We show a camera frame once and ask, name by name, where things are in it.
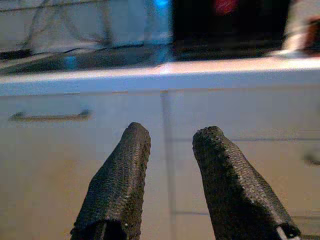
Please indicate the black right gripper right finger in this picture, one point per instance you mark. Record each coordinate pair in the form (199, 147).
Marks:
(237, 195)

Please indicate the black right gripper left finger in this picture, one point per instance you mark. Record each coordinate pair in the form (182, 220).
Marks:
(117, 195)

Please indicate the white kitchen cabinet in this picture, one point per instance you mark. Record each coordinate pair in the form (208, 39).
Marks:
(50, 162)

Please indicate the steel kitchen sink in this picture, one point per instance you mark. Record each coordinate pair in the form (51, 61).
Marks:
(87, 60)

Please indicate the white drawer front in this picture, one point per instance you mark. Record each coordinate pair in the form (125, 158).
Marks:
(250, 115)
(287, 155)

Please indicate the black countertop appliance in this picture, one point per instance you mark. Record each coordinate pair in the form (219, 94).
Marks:
(225, 30)

